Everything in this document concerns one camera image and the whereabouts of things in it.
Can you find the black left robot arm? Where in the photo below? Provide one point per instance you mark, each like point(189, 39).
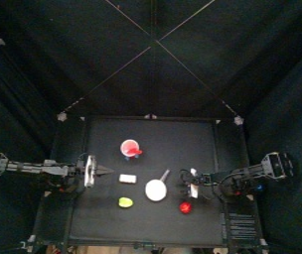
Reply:
point(34, 167)

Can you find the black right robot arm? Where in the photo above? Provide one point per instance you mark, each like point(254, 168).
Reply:
point(250, 173)

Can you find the white sushi roll toy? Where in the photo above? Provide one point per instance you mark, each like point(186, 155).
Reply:
point(127, 179)

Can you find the red toy fruit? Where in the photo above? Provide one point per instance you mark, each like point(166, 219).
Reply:
point(185, 207)

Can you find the white toy frying pan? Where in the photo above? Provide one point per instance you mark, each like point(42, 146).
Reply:
point(155, 190)

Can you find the red plastic cup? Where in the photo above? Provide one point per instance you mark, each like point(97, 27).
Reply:
point(127, 146)

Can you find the red toy piece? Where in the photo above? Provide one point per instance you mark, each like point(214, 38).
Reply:
point(135, 152)

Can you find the yellow-green toy fruit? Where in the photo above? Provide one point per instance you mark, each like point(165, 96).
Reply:
point(125, 202)

